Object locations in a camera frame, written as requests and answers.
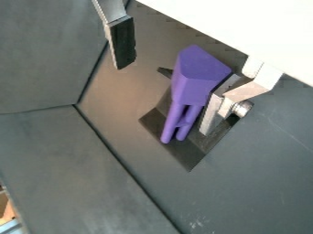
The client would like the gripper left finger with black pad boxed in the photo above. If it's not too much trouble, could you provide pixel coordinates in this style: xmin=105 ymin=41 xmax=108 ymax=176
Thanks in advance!
xmin=92 ymin=0 xmax=136 ymax=69

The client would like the black curved fixture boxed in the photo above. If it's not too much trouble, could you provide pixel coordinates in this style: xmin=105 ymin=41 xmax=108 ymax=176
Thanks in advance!
xmin=139 ymin=73 xmax=243 ymax=171

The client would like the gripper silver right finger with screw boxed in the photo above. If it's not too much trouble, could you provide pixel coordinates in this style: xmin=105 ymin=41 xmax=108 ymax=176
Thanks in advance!
xmin=199 ymin=57 xmax=283 ymax=136

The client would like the purple three prong object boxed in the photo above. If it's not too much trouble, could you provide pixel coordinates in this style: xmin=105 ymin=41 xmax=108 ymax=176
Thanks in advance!
xmin=160 ymin=45 xmax=231 ymax=144

